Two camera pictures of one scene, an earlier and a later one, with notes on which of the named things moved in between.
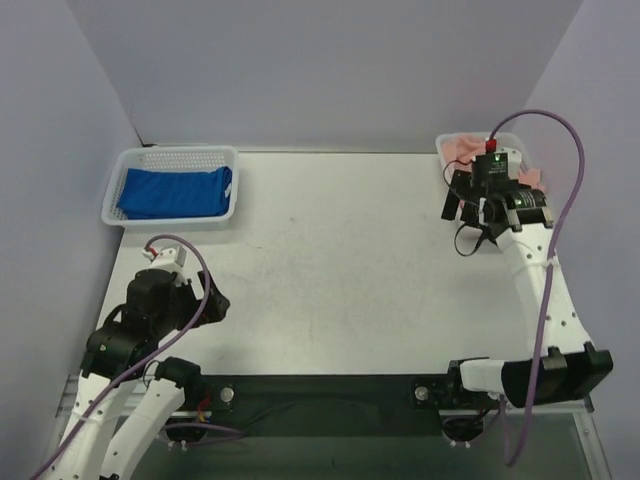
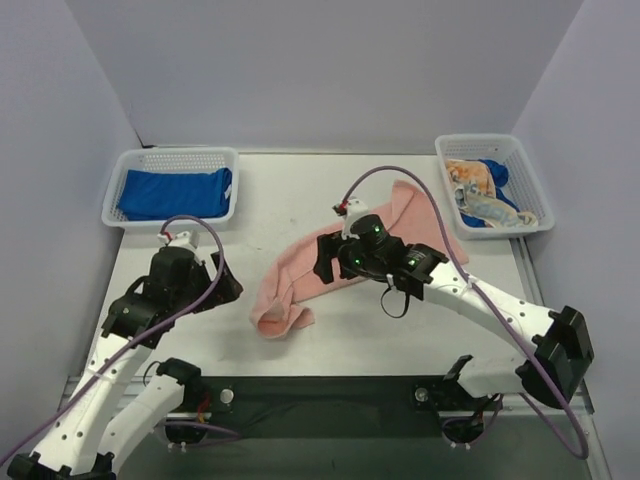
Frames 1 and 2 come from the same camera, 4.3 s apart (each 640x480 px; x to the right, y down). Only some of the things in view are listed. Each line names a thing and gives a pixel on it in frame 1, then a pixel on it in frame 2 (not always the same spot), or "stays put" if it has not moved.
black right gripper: [455, 195] → [326, 256]
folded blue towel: [159, 193] stays put
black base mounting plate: [333, 405] stays put
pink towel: [464, 147] → [292, 274]
